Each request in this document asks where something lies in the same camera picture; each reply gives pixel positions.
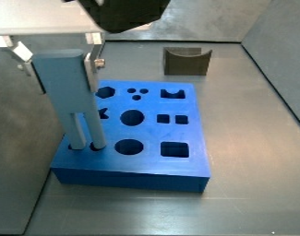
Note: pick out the dark curved cradle stand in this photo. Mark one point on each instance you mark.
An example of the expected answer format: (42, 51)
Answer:
(184, 61)

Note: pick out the blue shape-sorting board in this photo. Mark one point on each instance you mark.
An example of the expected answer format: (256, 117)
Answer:
(154, 140)

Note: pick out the grey gripper plate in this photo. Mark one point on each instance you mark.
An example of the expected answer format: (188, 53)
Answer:
(49, 17)

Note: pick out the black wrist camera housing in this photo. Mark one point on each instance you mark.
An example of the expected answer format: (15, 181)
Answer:
(121, 15)

